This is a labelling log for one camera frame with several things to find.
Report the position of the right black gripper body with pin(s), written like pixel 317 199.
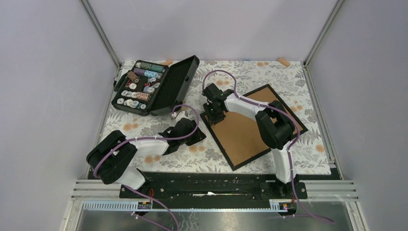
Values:
pixel 214 116

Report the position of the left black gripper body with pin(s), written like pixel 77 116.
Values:
pixel 195 138

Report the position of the black picture frame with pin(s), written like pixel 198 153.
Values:
pixel 223 150

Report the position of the brown cardboard backing board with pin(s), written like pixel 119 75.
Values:
pixel 242 140

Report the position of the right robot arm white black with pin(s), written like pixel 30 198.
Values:
pixel 274 124

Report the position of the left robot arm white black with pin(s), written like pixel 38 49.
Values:
pixel 110 159

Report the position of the black open poker chip case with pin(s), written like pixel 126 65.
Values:
pixel 154 89

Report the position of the left wooden cork piece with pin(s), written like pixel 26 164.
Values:
pixel 167 62

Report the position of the wooden cork piece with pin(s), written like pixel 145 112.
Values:
pixel 167 62
pixel 284 62

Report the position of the floral patterned table mat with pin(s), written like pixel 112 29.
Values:
pixel 308 154

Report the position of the right wooden cork piece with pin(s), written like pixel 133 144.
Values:
pixel 284 62

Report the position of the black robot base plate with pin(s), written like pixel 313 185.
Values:
pixel 207 190

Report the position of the white slotted cable duct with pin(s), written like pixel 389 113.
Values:
pixel 145 206

